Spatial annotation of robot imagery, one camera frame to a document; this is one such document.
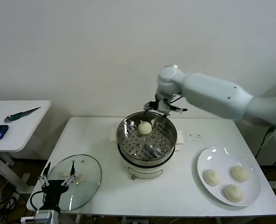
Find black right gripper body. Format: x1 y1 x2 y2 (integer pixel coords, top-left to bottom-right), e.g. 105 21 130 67
154 92 176 113

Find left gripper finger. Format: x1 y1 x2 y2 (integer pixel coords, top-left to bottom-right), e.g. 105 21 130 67
39 162 51 188
61 161 77 187

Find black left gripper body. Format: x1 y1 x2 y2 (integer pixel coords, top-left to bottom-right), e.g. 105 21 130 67
43 180 68 210

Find glass lid with cream handle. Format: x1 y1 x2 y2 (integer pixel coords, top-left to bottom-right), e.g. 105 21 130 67
44 154 102 211

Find white steamed baozi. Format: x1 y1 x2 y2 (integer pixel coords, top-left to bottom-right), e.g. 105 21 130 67
223 184 243 203
230 165 249 182
202 169 221 187
137 120 152 135

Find perforated steel steamer basket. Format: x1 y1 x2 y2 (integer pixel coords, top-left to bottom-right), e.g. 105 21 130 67
109 111 184 167

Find scattered dark crumbs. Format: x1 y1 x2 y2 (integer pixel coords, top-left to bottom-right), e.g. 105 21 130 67
185 133 203 142

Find small white side table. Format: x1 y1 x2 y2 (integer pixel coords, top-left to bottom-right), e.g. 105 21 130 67
0 100 51 195

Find white electric cooking pot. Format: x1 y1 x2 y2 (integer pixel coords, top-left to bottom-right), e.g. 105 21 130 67
117 142 183 182

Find large white plate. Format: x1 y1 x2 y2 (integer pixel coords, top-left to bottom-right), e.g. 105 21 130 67
196 146 262 207

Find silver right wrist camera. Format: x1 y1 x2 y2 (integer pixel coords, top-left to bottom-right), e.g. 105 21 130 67
158 100 171 113

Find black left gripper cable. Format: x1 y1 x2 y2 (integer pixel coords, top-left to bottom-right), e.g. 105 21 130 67
29 190 47 212

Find tangled floor cables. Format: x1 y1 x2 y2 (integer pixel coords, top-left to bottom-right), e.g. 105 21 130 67
0 182 32 224

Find green handled knife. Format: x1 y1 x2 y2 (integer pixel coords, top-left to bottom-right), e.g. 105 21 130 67
4 107 41 124

